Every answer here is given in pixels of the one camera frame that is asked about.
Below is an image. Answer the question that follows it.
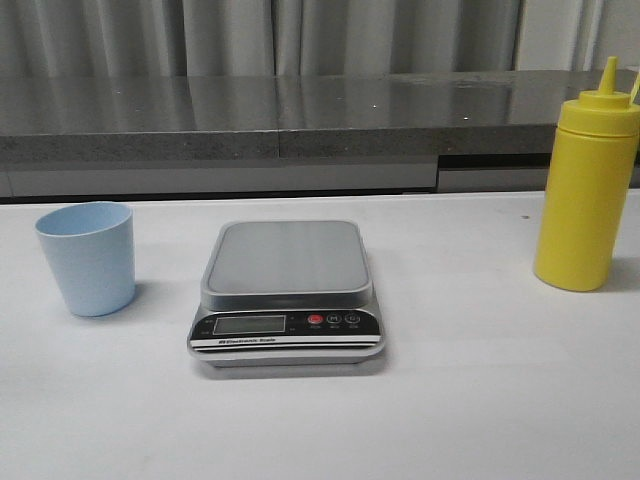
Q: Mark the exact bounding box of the grey stone counter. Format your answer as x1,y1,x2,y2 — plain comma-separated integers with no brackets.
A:
1,70,599,203

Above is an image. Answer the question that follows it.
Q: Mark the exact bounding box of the yellow squeeze bottle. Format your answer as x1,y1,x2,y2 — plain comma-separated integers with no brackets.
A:
534,56,639,292

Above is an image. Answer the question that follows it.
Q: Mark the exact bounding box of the silver digital kitchen scale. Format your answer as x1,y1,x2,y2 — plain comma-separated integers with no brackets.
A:
187,220,385,367

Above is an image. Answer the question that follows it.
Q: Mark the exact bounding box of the grey curtain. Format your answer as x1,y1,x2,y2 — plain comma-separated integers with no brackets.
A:
1,1,639,77

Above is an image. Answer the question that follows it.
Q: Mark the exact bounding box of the light blue plastic cup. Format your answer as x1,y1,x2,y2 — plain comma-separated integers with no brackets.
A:
35,201,136,317

